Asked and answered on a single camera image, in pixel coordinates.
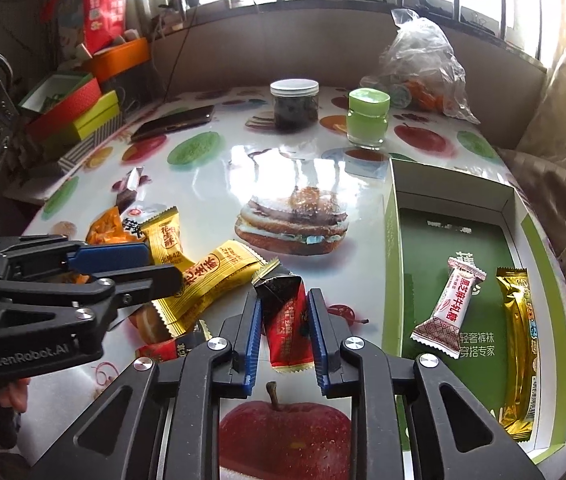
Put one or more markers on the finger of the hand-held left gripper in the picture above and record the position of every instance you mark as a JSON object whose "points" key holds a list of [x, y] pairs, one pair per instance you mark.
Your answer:
{"points": [[143, 282], [108, 256]]}

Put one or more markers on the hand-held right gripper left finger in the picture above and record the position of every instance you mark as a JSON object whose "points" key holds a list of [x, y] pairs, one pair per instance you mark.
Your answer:
{"points": [[252, 345]]}

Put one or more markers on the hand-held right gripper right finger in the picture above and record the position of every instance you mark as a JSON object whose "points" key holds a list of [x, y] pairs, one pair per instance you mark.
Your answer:
{"points": [[320, 345]]}

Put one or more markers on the orange snack packet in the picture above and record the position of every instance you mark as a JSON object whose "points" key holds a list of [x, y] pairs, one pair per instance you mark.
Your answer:
{"points": [[105, 227], [133, 225]]}

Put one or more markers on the yellow snack packet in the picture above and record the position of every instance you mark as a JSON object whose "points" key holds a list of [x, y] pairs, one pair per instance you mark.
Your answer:
{"points": [[165, 242], [213, 280]]}

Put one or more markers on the green cardboard box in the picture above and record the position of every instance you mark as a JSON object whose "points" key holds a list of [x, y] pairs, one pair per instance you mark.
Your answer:
{"points": [[443, 240]]}

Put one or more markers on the person's left hand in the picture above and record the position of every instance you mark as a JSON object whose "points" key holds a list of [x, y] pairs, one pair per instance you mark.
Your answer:
{"points": [[19, 395]]}

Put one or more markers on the small brown snack packet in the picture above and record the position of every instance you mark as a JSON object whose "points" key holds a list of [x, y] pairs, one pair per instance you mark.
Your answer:
{"points": [[128, 191]]}

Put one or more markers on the red and black snack packet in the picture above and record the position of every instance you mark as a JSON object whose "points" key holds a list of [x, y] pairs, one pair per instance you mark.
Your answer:
{"points": [[163, 349]]}

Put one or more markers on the striped box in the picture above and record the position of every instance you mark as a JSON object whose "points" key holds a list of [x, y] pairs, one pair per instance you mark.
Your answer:
{"points": [[88, 147]]}

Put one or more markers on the white candy packet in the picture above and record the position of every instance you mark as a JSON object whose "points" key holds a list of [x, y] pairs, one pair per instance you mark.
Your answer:
{"points": [[445, 310]]}

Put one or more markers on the yellow-green box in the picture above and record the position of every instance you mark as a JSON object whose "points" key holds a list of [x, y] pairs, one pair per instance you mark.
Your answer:
{"points": [[95, 119]]}

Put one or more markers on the black smartphone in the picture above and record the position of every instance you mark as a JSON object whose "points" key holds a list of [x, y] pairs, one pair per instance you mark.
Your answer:
{"points": [[175, 121]]}

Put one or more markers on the red box with green lid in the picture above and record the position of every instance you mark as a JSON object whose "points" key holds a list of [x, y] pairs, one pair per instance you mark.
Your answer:
{"points": [[63, 102]]}

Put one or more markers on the fruit printed tablecloth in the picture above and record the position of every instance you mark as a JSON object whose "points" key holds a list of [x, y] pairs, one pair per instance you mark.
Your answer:
{"points": [[263, 175]]}

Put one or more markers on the gold snack bar packet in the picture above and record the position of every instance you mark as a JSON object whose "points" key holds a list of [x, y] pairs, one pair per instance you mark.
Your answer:
{"points": [[515, 340]]}

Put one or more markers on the orange box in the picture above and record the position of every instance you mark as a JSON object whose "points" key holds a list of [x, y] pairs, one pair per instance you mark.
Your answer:
{"points": [[118, 60]]}

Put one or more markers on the green jar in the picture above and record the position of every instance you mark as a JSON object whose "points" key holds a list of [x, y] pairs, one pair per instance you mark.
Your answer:
{"points": [[367, 120]]}

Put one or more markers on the dark jar with white lid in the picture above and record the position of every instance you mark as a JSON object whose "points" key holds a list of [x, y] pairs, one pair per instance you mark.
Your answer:
{"points": [[294, 105]]}

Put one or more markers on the patterned gift bag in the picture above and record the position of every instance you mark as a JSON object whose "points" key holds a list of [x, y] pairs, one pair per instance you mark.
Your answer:
{"points": [[63, 15]]}

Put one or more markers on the red paper bag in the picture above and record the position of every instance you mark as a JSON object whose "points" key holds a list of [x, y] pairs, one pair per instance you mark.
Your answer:
{"points": [[105, 5]]}

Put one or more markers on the cream printed curtain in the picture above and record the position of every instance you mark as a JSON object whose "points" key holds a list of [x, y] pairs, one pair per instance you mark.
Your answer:
{"points": [[553, 160]]}

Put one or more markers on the clear plastic bag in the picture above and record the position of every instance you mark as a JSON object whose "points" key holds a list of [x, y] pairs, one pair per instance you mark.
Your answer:
{"points": [[423, 60]]}

